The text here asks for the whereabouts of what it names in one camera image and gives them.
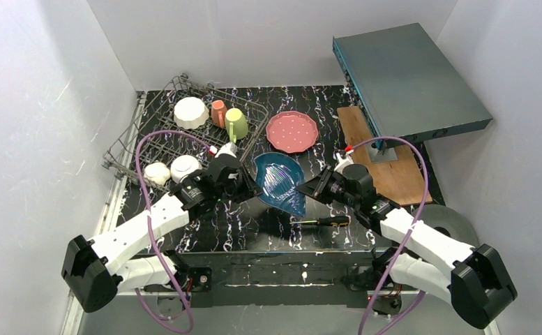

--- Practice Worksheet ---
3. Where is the black yellow screwdriver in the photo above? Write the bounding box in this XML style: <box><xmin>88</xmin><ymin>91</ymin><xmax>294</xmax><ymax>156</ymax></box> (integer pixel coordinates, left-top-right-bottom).
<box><xmin>290</xmin><ymin>215</ymin><xmax>351</xmax><ymax>227</ymax></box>

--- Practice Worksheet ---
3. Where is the wooden board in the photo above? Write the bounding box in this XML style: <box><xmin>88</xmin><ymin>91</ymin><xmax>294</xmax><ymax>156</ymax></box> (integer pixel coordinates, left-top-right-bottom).
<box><xmin>337</xmin><ymin>106</ymin><xmax>425</xmax><ymax>206</ymax></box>

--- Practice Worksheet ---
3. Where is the gold-rimmed small bowl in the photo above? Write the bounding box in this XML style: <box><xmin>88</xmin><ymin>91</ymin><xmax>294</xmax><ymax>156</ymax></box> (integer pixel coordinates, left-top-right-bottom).
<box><xmin>143</xmin><ymin>162</ymin><xmax>171</xmax><ymax>186</ymax></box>

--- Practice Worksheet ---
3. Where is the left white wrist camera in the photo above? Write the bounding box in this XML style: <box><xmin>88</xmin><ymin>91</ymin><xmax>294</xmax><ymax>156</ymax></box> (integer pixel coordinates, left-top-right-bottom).
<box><xmin>215</xmin><ymin>142</ymin><xmax>238</xmax><ymax>158</ymax></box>

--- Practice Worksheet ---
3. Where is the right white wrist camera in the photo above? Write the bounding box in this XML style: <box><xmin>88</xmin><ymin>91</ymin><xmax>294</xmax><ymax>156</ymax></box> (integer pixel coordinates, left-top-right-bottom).
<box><xmin>334</xmin><ymin>151</ymin><xmax>354</xmax><ymax>174</ymax></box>

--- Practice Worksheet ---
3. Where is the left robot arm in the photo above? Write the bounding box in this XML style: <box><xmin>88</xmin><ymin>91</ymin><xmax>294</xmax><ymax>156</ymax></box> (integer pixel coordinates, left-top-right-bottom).
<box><xmin>61</xmin><ymin>154</ymin><xmax>263</xmax><ymax>313</ymax></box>

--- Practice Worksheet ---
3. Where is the white bowl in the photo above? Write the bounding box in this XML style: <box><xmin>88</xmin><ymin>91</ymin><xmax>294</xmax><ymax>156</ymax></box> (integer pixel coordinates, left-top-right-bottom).
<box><xmin>170</xmin><ymin>155</ymin><xmax>202</xmax><ymax>184</ymax></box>

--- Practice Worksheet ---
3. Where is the blue leaf-shaped plate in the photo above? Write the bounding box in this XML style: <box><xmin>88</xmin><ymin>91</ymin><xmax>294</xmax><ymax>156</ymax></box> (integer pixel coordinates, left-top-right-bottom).
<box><xmin>253</xmin><ymin>152</ymin><xmax>306</xmax><ymax>217</ymax></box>

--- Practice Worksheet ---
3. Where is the grey wire dish rack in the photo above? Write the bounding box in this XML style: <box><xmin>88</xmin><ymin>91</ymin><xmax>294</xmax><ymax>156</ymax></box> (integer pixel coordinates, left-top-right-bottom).
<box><xmin>103</xmin><ymin>73</ymin><xmax>269</xmax><ymax>184</ymax></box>

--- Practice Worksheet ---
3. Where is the light green mug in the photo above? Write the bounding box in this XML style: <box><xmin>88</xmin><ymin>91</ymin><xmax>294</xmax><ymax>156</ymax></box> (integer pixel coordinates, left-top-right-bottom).
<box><xmin>225</xmin><ymin>107</ymin><xmax>249</xmax><ymax>143</ymax></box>

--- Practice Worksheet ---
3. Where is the teal metal case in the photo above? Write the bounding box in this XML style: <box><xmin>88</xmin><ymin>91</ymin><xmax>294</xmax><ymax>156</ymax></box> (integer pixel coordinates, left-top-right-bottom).
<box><xmin>332</xmin><ymin>23</ymin><xmax>492</xmax><ymax>151</ymax></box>

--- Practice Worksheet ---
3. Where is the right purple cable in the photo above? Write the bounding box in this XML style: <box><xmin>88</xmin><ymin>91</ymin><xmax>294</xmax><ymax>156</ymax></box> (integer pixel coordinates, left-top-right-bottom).
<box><xmin>344</xmin><ymin>135</ymin><xmax>430</xmax><ymax>335</ymax></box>

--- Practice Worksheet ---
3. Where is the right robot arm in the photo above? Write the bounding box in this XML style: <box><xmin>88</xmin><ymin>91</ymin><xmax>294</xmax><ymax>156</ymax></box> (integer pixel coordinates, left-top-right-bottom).
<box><xmin>296</xmin><ymin>164</ymin><xmax>518</xmax><ymax>329</ymax></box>

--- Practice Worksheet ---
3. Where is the pink dotted plate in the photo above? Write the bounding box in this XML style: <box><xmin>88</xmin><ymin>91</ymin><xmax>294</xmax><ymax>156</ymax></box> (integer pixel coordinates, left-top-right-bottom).
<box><xmin>266</xmin><ymin>111</ymin><xmax>319</xmax><ymax>154</ymax></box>

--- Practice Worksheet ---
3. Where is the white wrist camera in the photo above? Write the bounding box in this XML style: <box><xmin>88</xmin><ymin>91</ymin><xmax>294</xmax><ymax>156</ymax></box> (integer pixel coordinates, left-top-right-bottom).
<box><xmin>215</xmin><ymin>142</ymin><xmax>238</xmax><ymax>158</ymax></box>
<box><xmin>334</xmin><ymin>151</ymin><xmax>354</xmax><ymax>174</ymax></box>

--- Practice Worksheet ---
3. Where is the pink small cup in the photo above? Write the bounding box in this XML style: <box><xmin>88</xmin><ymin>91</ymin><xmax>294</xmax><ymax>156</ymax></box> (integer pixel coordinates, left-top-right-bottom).
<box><xmin>211</xmin><ymin>100</ymin><xmax>227</xmax><ymax>128</ymax></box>

